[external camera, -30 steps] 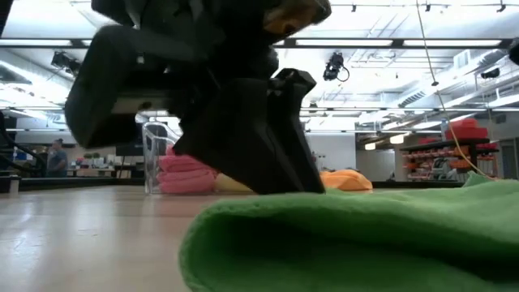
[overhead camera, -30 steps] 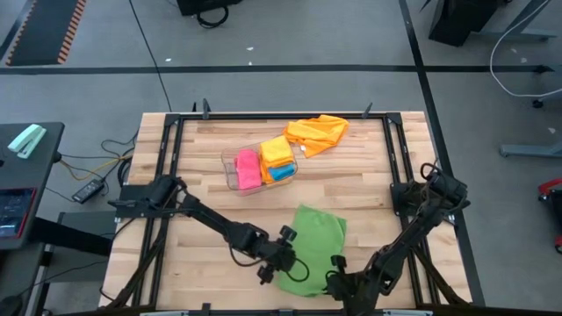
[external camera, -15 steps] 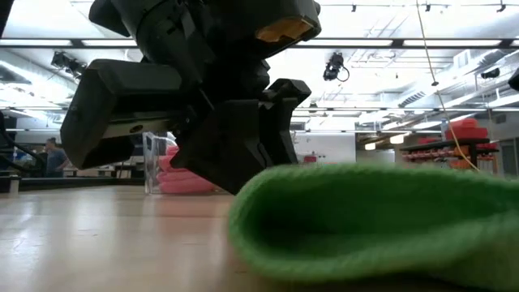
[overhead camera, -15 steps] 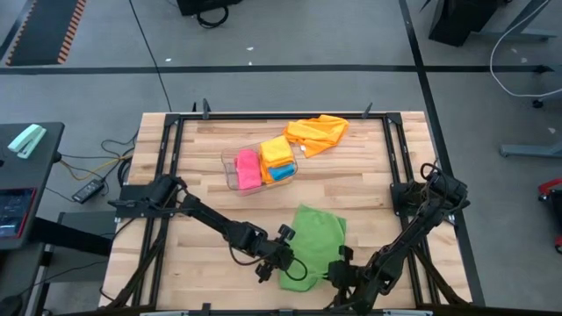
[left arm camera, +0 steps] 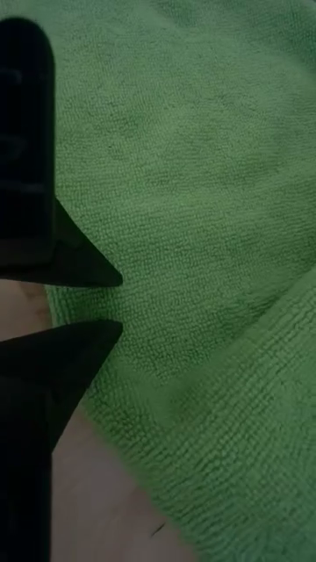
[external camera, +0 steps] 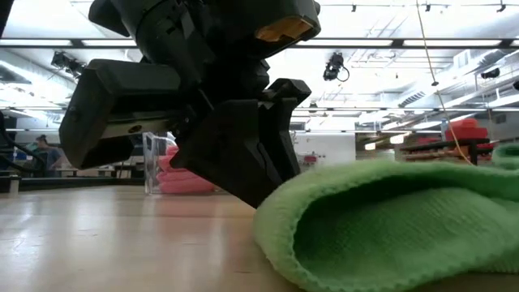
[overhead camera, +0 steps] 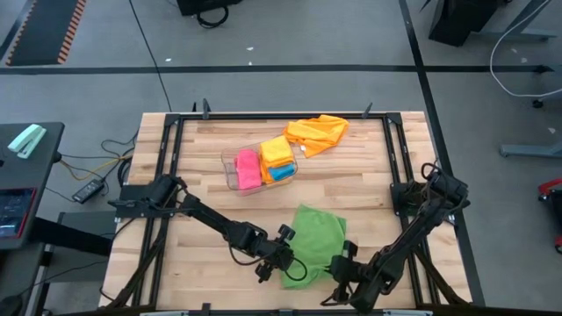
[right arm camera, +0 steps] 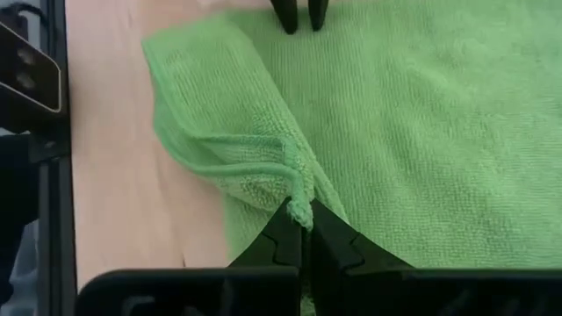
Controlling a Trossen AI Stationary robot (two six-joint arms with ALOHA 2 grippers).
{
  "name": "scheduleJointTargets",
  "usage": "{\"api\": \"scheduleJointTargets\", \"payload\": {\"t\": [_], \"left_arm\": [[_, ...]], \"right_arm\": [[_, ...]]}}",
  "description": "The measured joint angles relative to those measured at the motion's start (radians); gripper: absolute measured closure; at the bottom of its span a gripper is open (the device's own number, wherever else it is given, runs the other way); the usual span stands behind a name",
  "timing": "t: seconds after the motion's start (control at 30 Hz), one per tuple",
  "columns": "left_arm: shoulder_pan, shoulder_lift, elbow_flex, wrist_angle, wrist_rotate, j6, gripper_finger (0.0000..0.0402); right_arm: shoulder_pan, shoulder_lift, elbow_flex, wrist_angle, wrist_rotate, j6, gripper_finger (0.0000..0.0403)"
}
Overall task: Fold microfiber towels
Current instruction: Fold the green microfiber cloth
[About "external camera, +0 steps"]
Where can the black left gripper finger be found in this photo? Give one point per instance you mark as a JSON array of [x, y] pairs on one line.
[[231, 158], [284, 121]]

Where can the green microfiber towel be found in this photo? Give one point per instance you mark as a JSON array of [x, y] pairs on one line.
[[385, 227]]

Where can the clear plastic bin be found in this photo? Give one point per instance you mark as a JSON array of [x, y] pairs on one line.
[[151, 162]]

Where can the background workbench with items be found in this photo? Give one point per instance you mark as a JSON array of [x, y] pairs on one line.
[[101, 172]]

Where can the person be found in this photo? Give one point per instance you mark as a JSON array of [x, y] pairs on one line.
[[50, 156]]

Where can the black overhead beam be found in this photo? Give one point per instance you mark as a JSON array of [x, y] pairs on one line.
[[405, 42]]

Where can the black ceiling spotlight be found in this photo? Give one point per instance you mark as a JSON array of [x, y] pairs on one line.
[[490, 73]]

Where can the black ceiling camera rig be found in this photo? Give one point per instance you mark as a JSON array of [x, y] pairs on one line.
[[61, 61]]

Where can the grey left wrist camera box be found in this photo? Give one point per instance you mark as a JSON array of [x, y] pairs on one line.
[[284, 12]]

